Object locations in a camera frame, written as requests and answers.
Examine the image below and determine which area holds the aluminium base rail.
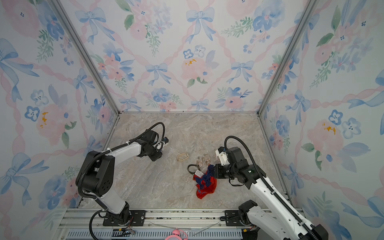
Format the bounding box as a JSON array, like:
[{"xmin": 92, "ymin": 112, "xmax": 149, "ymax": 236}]
[{"xmin": 58, "ymin": 207, "xmax": 311, "ymax": 231}]

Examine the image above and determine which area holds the red blue patterned cloth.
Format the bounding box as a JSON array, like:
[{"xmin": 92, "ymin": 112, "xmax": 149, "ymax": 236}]
[{"xmin": 193, "ymin": 165, "xmax": 217, "ymax": 199}]

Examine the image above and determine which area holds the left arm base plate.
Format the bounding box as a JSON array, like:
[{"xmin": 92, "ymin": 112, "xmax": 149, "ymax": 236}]
[{"xmin": 103, "ymin": 210, "xmax": 146, "ymax": 227}]

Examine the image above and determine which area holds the gold bracelet watch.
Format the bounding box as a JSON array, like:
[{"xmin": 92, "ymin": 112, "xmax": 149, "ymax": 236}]
[{"xmin": 202, "ymin": 154, "xmax": 211, "ymax": 165}]

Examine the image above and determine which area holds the pink round object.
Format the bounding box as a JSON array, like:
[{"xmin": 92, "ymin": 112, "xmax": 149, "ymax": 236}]
[{"xmin": 165, "ymin": 229, "xmax": 189, "ymax": 240}]

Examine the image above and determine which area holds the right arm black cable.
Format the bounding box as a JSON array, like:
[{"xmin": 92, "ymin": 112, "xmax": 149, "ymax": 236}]
[{"xmin": 223, "ymin": 135, "xmax": 319, "ymax": 240}]

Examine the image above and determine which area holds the small gold watch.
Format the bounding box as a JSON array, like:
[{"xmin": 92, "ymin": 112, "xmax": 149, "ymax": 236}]
[{"xmin": 197, "ymin": 157, "xmax": 204, "ymax": 168}]

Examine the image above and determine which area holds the black watch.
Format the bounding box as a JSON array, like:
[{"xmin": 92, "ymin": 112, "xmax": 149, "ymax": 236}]
[{"xmin": 187, "ymin": 164, "xmax": 200, "ymax": 175}]

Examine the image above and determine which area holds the white cloth care label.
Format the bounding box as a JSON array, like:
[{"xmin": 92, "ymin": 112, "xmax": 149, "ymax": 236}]
[{"xmin": 194, "ymin": 170, "xmax": 204, "ymax": 178}]

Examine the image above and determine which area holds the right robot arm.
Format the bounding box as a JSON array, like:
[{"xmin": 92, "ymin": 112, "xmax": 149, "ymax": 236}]
[{"xmin": 214, "ymin": 147, "xmax": 329, "ymax": 240}]

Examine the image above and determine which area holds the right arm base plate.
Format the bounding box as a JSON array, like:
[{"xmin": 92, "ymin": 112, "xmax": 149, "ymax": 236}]
[{"xmin": 220, "ymin": 210, "xmax": 261, "ymax": 228}]

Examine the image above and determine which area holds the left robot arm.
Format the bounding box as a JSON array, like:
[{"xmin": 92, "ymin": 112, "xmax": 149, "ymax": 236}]
[{"xmin": 76, "ymin": 130, "xmax": 166, "ymax": 226}]

